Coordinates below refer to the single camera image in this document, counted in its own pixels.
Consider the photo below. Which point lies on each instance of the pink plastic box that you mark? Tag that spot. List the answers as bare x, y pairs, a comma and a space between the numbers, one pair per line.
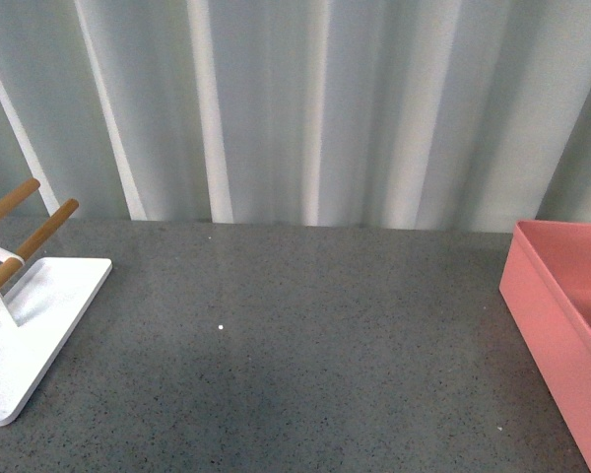
546, 284

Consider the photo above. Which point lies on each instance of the white towel rack stand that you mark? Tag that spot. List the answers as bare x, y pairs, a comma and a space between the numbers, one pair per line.
37, 316

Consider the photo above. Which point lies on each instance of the wooden rack rod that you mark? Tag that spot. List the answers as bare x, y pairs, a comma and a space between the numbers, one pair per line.
14, 198
13, 264

